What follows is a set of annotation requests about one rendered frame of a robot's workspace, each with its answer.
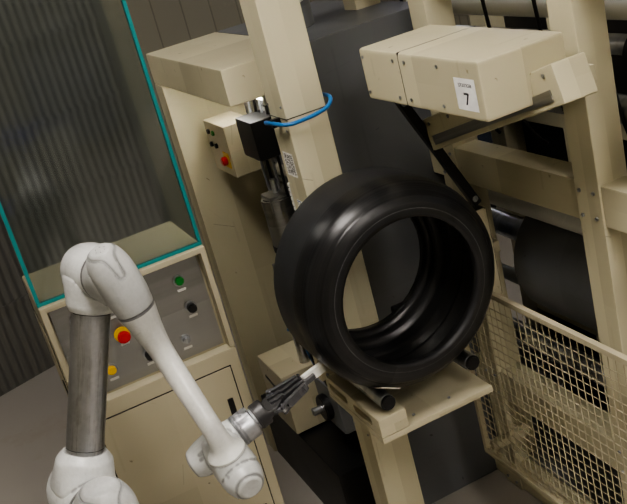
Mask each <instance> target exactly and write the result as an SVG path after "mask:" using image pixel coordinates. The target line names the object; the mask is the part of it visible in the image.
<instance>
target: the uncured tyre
mask: <svg viewBox="0 0 627 504"><path fill-rule="evenodd" d="M405 218H410V219H411V220H412V222H413V224H414V226H415V229H416V231H417V235H418V239H419V245H420V260H419V267H418V271H417V275H416V278H415V281H414V283H413V285H412V287H411V289H410V291H409V293H408V294H407V296H406V297H405V299H404V300H403V302H402V303H401V304H400V305H399V306H398V307H397V308H396V309H395V310H394V311H393V312H392V313H391V314H389V315H388V316H387V317H385V318H384V319H382V320H380V321H378V322H376V323H374V324H372V325H369V326H366V327H362V328H356V329H348V328H347V325H346V322H345V317H344V311H343V295H344V288H345V283H346V279H347V276H348V273H349V270H350V268H351V266H352V264H353V262H354V260H355V258H356V256H357V255H358V253H359V252H360V250H361V249H362V248H363V246H364V245H365V244H366V243H367V242H368V241H369V240H370V239H371V238H372V237H373V236H374V235H375V234H376V233H378V232H379V231H380V230H382V229H383V228H385V227H386V226H388V225H390V224H392V223H394V222H396V221H399V220H402V219H405ZM494 276H495V263H494V253H493V248H492V243H491V240H490V237H489V234H488V231H487V229H486V227H485V225H484V223H483V221H482V219H481V218H480V216H479V215H478V213H477V212H476V211H475V209H474V208H473V207H472V206H471V205H470V204H469V203H468V202H467V201H466V200H465V199H464V198H463V197H462V196H461V195H460V194H459V193H458V192H456V191H455V190H453V189H452V188H450V187H448V186H447V185H445V184H443V183H440V182H438V181H435V180H432V179H429V178H426V177H423V176H420V175H417V174H414V173H411V172H408V171H405V170H402V169H398V168H393V167H384V166H375V167H366V168H361V169H356V170H353V171H349V172H346V173H343V174H341V175H338V176H336V177H334V178H332V179H330V180H329V181H327V182H325V183H324V184H322V185H321V186H320V187H318V188H317V189H316V190H315V191H313V192H312V193H311V194H310V195H309V196H308V197H307V198H306V199H305V200H304V201H303V202H302V203H301V204H300V206H299V207H298V208H297V210H296V211H295V212H294V214H293V215H292V217H291V218H290V220H289V222H288V224H287V225H286V227H285V229H284V232H283V234H282V236H281V239H280V242H279V245H278V248H277V252H276V257H275V263H274V290H275V296H276V300H277V304H278V307H279V310H280V313H281V316H282V318H283V321H284V323H285V325H286V327H287V328H288V330H289V332H290V333H291V334H292V336H293V337H294V338H295V340H296V341H297V342H298V343H299V344H300V345H301V346H302V347H303V348H304V349H306V350H307V351H308V352H309V353H310V354H312V355H313V356H314V357H315V358H316V359H318V360H319V361H320V362H321V363H322V364H324V365H325V366H326V367H327V368H329V369H330V370H331V371H332V372H334V373H335V374H336V375H338V376H340V377H341V378H343V379H345V380H347V381H350V382H352V383H355V384H359V385H363V386H368V387H373V388H377V387H390V388H399V387H405V386H409V385H412V384H415V383H418V382H421V381H423V380H425V379H427V378H429V377H431V376H433V375H435V374H436V373H438V372H440V371H441V370H443V369H444V368H445V367H447V366H448V365H449V364H450V363H451V362H453V361H454V360H455V359H456V358H457V357H458V356H459V355H460V354H461V353H462V352H463V350H464V349H465V348H466V347H467V346H468V344H469V343H470V342H471V340H472V339H473V337H474V336H475V334H476V333H477V331H478V329H479V327H480V326H481V324H482V322H483V319H484V317H485V315H486V312H487V310H488V307H489V304H490V300H491V296H492V292H493V286H494Z"/></svg>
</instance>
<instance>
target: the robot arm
mask: <svg viewBox="0 0 627 504"><path fill-rule="evenodd" d="M60 275H61V278H62V284H63V289H64V295H65V301H66V306H67V308H68V310H69V311H70V312H71V331H70V355H69V379H68V403H67V427H66V447H64V448H63V449H62V450H61V451H60V452H59V453H58V455H57V456H56V458H55V463H54V467H53V470H52V472H51V474H50V476H49V478H48V482H47V488H46V493H47V499H48V503H49V504H139V502H138V500H137V497H136V495H135V493H134V492H133V490H132V489H131V488H130V487H129V486H128V485H127V484H126V483H125V482H123V481H122V480H121V479H119V478H117V477H116V474H115V467H114V457H113V455H112V454H111V452H110V451H109V450H108V449H107V448H106V447H105V426H106V405H107V384H108V362H109V341H110V320H111V313H114V314H115V316H116V317H117V318H118V320H119V321H120V322H121V323H122V324H123V325H124V326H125V327H126V328H127V329H128V330H129V331H130V333H131V334H132V335H133V336H134V337H135V338H136V339H137V340H138V341H139V343H140V344H141V345H142V346H143V347H144V349H145V350H146V351H147V353H148V354H149V355H150V357H151V358H152V360H153V361H154V363H155V364H156V366H157V367H158V369H159V370H160V372H161V373H162V375H163V376H164V378H165V379H166V380H167V382H168V383H169V385H170V386H171V388H172V389H173V391H174V392H175V394H176V395H177V397H178V398H179V400H180V401H181V402H182V404H183V405H184V407H185V408H186V410H187V411H188V413H189V414H190V416H191V417H192V419H193V420H194V421H195V423H196V424H197V426H198V428H199V429H200V431H201V432H202V435H201V436H200V437H199V438H198V439H197V440H196V441H195V442H194V443H193V444H192V445H191V446H190V447H189V449H188V450H187V452H186V454H185V455H186V460H187V463H188V465H189V466H190V468H191V469H192V471H193V472H194V473H195V474H196V475H197V476H198V477H206V476H210V475H213V474H214V476H215V478H216V479H217V481H218V482H219V483H220V484H221V485H222V487H223V488H224V489H225V490H226V492H227V493H229V494H230V495H231V496H233V497H235V498H238V499H244V500H245V499H249V498H251V497H253V496H255V495H256V494H257V493H258V492H259V491H260V490H261V489H262V487H263V485H264V473H263V469H262V467H261V465H260V463H259V462H258V460H257V457H256V456H255V454H254V453H253V452H252V450H251V449H250V448H249V447H248V446H247V445H248V444H250V443H251V442H252V441H253V440H255V439H256V438H257V437H258V436H260V435H261V434H262V430H261V428H264V429H265V428H266V427H267V426H268V425H270V424H271V423H272V422H273V419H272V418H273V417H274V416H275V415H278V414H279V413H280V412H283V413H284V414H285V415H286V414H288V412H289V411H290V409H291V408H292V407H293V406H294V405H295V404H296V403H297V402H298V401H299V400H300V399H301V398H302V397H303V396H304V395H305V394H306V393H307V392H308V389H309V387H308V385H309V384H310V383H311V382H312V381H314V380H315V379H316V378H318V377H319V376H320V375H322V374H323V373H324V372H325V371H326V369H325V367H324V365H323V364H322V363H321V362H320V361H319V362H318V363H317V364H315V365H314V366H313V367H311V368H310V369H309V370H308V371H306V372H305V373H304V374H302V375H301V376H300V375H299V374H296V375H297V376H296V375H293V376H292V377H290V378H288V379H286V380H285V381H283V382H281V383H280V384H278V385H276V386H275V387H273V388H271V389H268V390H266V391H265V393H266V397H265V398H263V400H262V401H261V402H260V401H259V400H256V401H254V402H253V403H252V404H250V405H249V406H248V409H247V410H246V409H245V408H244V407H242V408H241V409H240V410H238V411H237V412H236V413H234V414H233V415H232V416H230V417H229V418H228V419H226V420H225V421H223V422H221V421H220V420H219V418H218V417H217V415H216V413H215V412H214V410H213V409H212V407H211V406H210V404H209V402H208V401H207V399H206V398H205V396H204V394H203V393H202V391H201V390H200V388H199V387H198V385H197V383H196V382H195V380H194V379H193V377H192V375H191V374H190V372H189V371H188V369H187V367H186V366H185V364H184V363H183V361H182V359H181V358H180V356H179V355H178V353H177V351H176V350H175V348H174V346H173V345H172V343H171V341H170V339H169V337H168V335H167V333H166V331H165V328H164V326H163V323H162V321H161V318H160V315H159V313H158V310H157V307H156V303H155V301H154V299H153V297H152V294H151V292H150V290H149V287H148V285H147V283H146V281H145V279H144V278H143V276H142V274H141V273H140V271H139V269H138V268H137V266H136V265H135V263H134V262H133V260H132V259H131V258H130V256H129V255H128V254H127V253H126V252H125V251H124V250H122V249H121V248H120V247H118V246H117V245H115V244H113V243H102V244H100V243H95V242H87V243H80V244H77V245H75V246H73V247H72V248H70V249H69V250H68V251H67V252H66V253H65V254H64V256H63V258H62V260H61V264H60Z"/></svg>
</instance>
